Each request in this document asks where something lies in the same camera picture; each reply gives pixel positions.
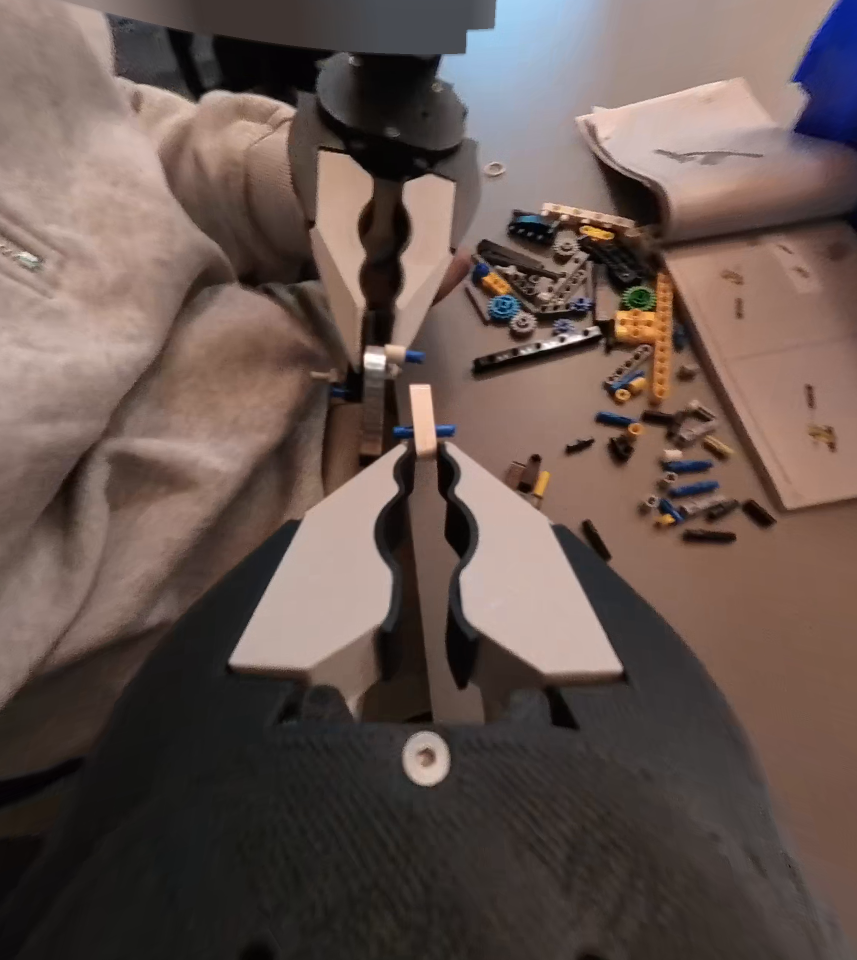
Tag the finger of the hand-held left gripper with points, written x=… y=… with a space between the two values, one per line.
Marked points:
x=428 y=225
x=335 y=225

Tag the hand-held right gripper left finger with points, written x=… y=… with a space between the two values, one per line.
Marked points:
x=316 y=592

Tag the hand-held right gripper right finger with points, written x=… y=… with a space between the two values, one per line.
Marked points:
x=533 y=600

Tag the pile of lego pieces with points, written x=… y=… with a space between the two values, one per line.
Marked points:
x=548 y=277

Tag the partly built lego model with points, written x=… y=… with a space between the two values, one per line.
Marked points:
x=374 y=367

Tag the white lego beam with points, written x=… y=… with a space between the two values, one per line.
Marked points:
x=421 y=416

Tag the person's grey sweatshirt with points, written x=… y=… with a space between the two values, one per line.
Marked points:
x=98 y=450

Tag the paper instruction booklet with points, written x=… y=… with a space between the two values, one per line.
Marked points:
x=758 y=322

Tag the blue storage box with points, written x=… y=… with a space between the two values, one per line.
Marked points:
x=856 y=82

